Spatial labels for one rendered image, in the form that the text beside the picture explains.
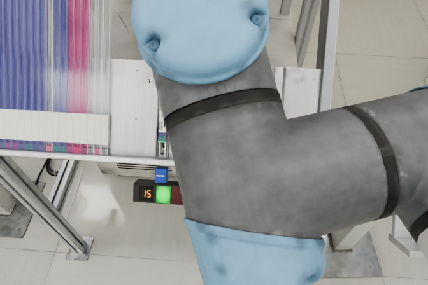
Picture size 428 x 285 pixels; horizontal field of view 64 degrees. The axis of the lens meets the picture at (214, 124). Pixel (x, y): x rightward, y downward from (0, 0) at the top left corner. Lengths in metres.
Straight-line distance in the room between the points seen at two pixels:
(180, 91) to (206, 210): 0.07
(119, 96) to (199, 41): 0.54
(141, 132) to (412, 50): 1.87
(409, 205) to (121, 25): 1.07
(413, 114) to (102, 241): 1.31
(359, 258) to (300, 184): 1.27
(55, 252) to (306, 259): 1.34
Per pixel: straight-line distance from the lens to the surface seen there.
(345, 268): 1.42
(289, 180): 0.19
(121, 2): 1.30
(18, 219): 1.59
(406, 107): 0.24
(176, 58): 0.17
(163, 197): 0.73
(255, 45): 0.18
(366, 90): 1.95
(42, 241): 1.52
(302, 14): 1.05
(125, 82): 0.70
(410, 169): 0.22
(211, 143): 0.18
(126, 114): 0.70
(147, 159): 0.68
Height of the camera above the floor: 1.30
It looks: 53 degrees down
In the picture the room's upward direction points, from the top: straight up
